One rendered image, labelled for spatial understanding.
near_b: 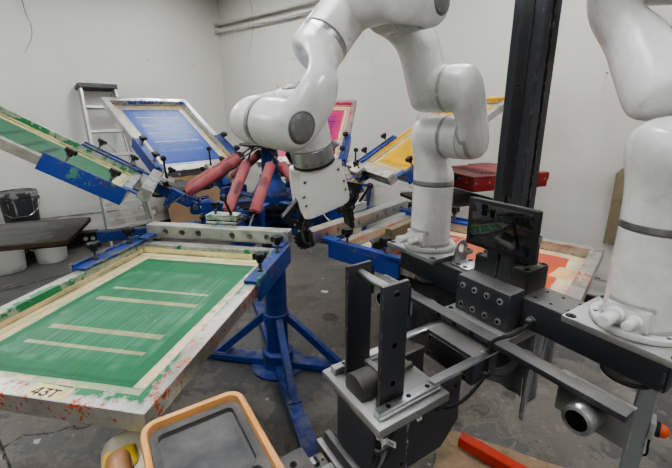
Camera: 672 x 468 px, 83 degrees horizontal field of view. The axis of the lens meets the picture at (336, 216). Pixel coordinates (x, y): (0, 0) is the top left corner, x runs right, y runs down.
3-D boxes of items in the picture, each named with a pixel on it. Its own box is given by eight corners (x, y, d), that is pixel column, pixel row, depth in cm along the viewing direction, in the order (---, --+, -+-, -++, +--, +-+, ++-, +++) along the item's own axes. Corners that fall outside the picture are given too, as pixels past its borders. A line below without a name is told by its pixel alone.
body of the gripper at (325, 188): (327, 140, 72) (337, 192, 78) (278, 158, 68) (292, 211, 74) (347, 151, 66) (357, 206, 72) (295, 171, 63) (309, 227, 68)
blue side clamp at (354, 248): (406, 274, 126) (407, 254, 125) (398, 279, 123) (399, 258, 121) (336, 253, 145) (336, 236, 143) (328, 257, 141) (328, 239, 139)
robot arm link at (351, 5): (396, 18, 79) (462, 3, 68) (345, 95, 73) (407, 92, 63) (356, -61, 68) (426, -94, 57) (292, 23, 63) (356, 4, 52)
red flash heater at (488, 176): (498, 177, 281) (500, 161, 278) (551, 188, 240) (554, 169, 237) (427, 182, 261) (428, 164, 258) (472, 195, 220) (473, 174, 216)
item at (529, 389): (553, 362, 148) (571, 259, 137) (520, 435, 115) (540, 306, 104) (545, 359, 150) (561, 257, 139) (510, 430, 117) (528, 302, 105)
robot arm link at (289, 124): (292, 20, 62) (217, 119, 57) (352, 13, 54) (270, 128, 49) (319, 61, 68) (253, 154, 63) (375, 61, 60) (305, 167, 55)
